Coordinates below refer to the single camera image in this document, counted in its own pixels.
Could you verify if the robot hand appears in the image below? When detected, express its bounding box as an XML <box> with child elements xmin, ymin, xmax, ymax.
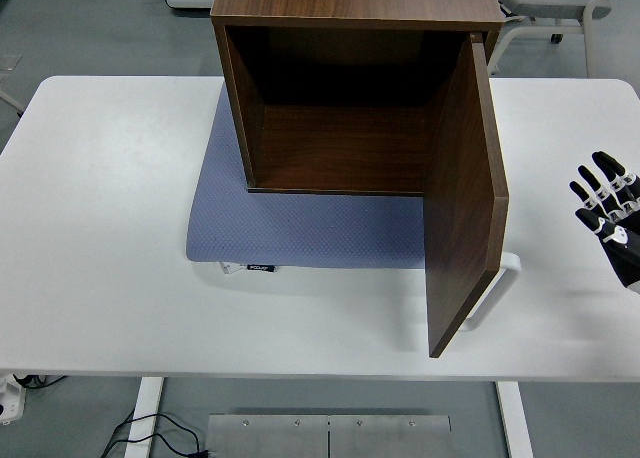
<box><xmin>568</xmin><ymin>150</ymin><xmax>640</xmax><ymax>295</ymax></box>

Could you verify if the brown wooden cabinet door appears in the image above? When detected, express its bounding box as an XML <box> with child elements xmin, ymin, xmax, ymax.
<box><xmin>423</xmin><ymin>31</ymin><xmax>510</xmax><ymax>359</ymax></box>

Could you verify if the white table leg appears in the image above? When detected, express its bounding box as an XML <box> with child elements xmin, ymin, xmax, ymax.
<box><xmin>128</xmin><ymin>377</ymin><xmax>165</xmax><ymax>458</ymax></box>
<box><xmin>496</xmin><ymin>380</ymin><xmax>534</xmax><ymax>458</ymax></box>

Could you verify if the blue-grey mat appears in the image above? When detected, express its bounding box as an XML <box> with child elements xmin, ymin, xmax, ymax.
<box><xmin>184</xmin><ymin>85</ymin><xmax>427</xmax><ymax>270</ymax></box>

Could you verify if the grey metal plate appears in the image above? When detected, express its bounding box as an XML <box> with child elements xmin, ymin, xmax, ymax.
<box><xmin>206</xmin><ymin>413</ymin><xmax>452</xmax><ymax>458</ymax></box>

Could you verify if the white power strip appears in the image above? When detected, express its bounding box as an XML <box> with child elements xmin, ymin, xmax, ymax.
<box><xmin>0</xmin><ymin>372</ymin><xmax>26</xmax><ymax>423</ymax></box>

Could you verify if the white door handle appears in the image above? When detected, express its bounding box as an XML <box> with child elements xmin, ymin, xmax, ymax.
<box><xmin>459</xmin><ymin>251</ymin><xmax>522</xmax><ymax>332</ymax></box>

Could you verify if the black floor cable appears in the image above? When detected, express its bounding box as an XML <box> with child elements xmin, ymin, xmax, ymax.
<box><xmin>107</xmin><ymin>411</ymin><xmax>214</xmax><ymax>458</ymax></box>

